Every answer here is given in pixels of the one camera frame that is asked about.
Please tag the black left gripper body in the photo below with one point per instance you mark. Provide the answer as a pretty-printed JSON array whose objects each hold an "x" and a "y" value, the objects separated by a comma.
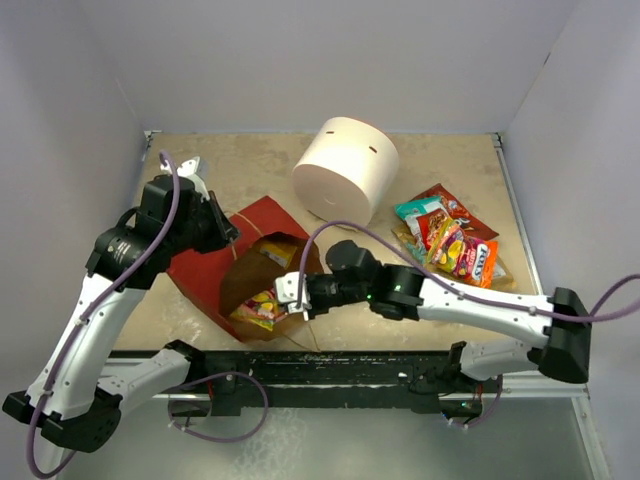
[{"x": 204, "y": 232}]

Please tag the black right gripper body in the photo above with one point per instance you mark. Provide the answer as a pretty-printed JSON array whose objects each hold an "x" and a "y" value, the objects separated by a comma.
[{"x": 329, "y": 291}]

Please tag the teal white snack packet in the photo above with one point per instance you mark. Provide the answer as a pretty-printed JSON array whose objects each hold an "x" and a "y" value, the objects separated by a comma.
[{"x": 409, "y": 211}]

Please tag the red paper bag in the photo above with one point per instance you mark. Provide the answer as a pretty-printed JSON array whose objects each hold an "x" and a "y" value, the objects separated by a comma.
[{"x": 218, "y": 282}]

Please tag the yellow small snack packet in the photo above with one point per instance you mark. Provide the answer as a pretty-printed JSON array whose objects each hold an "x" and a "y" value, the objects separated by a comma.
[{"x": 282, "y": 253}]

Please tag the skittles candy packet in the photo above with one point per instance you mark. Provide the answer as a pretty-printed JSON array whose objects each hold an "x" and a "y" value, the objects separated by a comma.
[{"x": 262, "y": 310}]

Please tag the colourful fruit candy packet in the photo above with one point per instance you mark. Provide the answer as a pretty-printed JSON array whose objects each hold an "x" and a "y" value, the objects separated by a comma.
[{"x": 453, "y": 251}]

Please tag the orange pink fruits candy packet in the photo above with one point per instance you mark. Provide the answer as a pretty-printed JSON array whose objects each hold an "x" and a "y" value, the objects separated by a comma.
[{"x": 476, "y": 262}]

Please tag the tan snack bag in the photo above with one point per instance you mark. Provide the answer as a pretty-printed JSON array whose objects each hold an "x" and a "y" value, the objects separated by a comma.
[{"x": 502, "y": 279}]

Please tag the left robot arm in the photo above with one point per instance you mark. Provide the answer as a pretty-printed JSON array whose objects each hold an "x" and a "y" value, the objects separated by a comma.
[{"x": 70, "y": 402}]

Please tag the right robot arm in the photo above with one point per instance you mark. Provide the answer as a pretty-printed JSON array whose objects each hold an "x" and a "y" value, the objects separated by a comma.
[{"x": 542, "y": 333}]

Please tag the white cylindrical bin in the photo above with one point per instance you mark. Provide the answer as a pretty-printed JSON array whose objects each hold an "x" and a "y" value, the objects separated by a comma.
[{"x": 346, "y": 171}]

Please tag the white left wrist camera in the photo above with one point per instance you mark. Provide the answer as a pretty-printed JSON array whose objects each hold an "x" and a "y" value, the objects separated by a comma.
[{"x": 192, "y": 169}]

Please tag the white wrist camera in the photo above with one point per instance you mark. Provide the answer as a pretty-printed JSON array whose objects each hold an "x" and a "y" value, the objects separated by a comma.
[
  {"x": 291, "y": 293},
  {"x": 192, "y": 169}
]

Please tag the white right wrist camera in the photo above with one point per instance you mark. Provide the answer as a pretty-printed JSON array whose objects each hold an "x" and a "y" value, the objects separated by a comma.
[{"x": 291, "y": 293}]

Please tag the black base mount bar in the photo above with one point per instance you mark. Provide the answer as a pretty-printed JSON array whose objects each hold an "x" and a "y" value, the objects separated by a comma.
[{"x": 424, "y": 382}]

